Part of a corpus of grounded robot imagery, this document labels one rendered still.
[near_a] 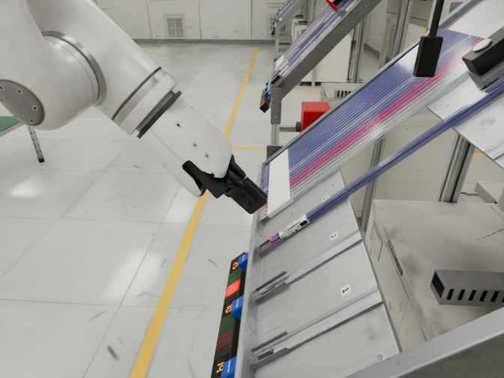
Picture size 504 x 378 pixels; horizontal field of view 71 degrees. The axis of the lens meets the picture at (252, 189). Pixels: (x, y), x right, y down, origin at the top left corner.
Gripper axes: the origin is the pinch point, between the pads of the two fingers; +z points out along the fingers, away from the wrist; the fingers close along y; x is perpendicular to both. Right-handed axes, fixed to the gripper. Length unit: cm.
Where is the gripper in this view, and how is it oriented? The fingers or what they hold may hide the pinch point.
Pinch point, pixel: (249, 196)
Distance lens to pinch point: 47.0
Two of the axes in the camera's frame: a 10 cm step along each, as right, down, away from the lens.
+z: 7.0, 6.4, 3.1
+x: 7.1, -5.9, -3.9
